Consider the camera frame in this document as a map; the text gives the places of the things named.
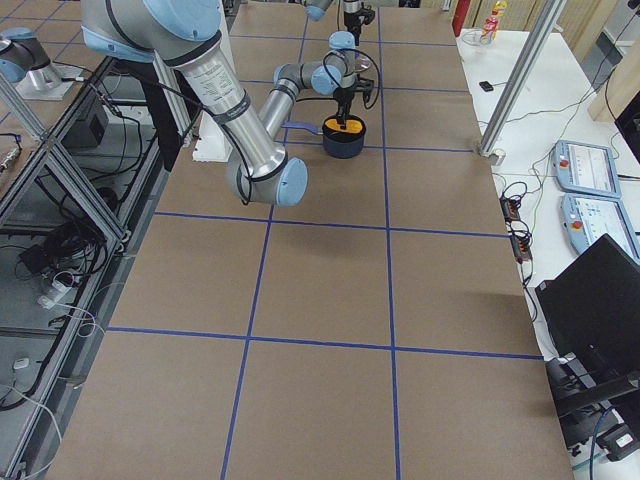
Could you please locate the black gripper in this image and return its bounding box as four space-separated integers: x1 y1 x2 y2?
343 12 361 46
333 85 356 126

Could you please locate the yellow plastic corn cob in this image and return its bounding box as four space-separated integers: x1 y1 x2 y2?
323 117 365 135

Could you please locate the glass lid blue knob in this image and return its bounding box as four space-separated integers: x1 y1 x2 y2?
354 51 372 74

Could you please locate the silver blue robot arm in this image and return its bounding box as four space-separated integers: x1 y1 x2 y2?
81 0 356 206
300 0 363 45

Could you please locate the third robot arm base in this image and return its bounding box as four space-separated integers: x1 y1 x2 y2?
1 27 71 101

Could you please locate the dark blue saucepan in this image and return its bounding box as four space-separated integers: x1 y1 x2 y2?
282 116 367 159

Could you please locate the red yellow drink bottle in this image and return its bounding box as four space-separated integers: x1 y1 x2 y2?
479 1 508 45

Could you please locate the small black square device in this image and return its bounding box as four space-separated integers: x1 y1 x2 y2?
479 81 494 92

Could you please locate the orange black power strip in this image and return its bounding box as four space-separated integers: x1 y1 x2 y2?
499 196 533 264

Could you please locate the upper teach pendant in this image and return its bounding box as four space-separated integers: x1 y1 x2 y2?
550 140 621 198

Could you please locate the teach pendant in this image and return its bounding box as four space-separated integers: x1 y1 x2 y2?
550 140 621 198
560 193 639 260

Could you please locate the lower teach pendant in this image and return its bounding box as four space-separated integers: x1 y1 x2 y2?
560 193 639 260

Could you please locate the black laptop monitor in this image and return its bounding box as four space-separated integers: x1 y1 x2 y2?
535 234 639 380

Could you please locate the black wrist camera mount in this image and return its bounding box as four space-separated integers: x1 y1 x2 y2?
360 6 375 25
354 76 375 103

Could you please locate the right black braided cable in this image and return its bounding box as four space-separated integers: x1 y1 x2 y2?
294 45 382 109

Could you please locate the white column pedestal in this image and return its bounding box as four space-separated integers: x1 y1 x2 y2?
182 1 273 175

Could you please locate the aluminium frame post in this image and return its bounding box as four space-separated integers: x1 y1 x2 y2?
478 0 567 157

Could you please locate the aluminium frame rack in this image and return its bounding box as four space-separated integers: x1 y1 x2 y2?
1 58 197 479

